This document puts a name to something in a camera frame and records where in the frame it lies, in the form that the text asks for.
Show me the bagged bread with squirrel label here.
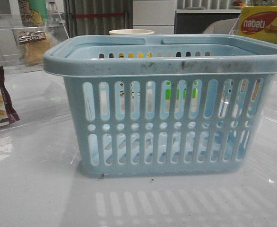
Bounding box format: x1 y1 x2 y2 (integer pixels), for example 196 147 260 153
17 31 53 66

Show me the light blue plastic basket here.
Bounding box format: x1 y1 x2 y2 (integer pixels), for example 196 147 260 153
43 34 277 176

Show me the cream paper cup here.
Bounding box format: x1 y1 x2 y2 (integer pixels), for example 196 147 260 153
109 29 155 35

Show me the white cabinet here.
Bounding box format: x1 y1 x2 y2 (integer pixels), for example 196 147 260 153
132 0 177 35

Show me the clear acrylic display shelf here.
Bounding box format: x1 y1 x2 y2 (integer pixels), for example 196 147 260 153
0 11 70 140

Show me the green cartoon snack bag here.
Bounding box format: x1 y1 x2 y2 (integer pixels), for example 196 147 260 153
17 0 47 26

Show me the yellow nabati wafer box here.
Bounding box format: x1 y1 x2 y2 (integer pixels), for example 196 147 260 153
235 6 277 44

